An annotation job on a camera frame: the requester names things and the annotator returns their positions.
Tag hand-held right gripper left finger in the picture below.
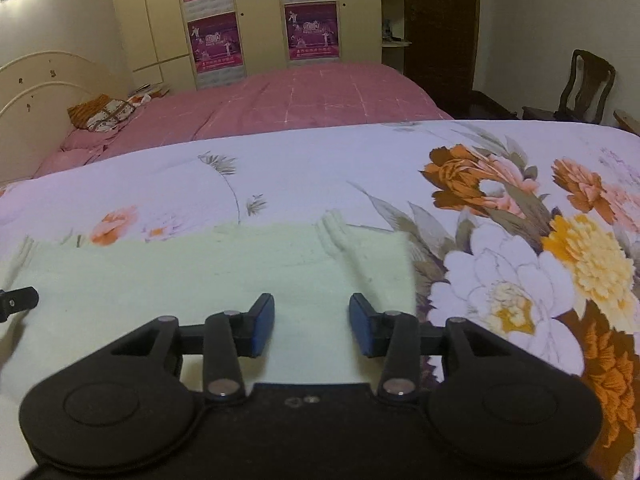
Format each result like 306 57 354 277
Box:
105 293 276 402

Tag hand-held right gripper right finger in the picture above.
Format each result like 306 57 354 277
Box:
348 292 518 402

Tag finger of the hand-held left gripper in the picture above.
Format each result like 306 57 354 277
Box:
0 286 40 323

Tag pale green knit sweater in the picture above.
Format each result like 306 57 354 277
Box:
0 210 417 480

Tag floral bed sheet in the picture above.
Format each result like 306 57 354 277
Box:
0 119 640 480

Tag orange patterned pillow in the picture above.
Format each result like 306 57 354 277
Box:
67 94 141 133

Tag cream curved headboard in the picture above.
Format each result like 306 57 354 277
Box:
0 50 133 183

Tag pink checked blanket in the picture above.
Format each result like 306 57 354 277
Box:
32 61 453 181

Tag white papers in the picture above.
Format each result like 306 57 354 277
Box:
127 82 171 106

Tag dark low object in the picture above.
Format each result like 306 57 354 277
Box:
470 90 521 121

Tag dark shelf ornament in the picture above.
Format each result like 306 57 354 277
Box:
382 20 409 44

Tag dark wooden door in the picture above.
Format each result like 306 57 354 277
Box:
402 0 481 121

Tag cream wardrobe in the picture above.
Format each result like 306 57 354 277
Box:
107 0 383 92

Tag cream corner shelf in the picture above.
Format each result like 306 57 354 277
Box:
380 0 413 76

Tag dark wooden chair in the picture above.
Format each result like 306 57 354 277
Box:
522 49 617 125

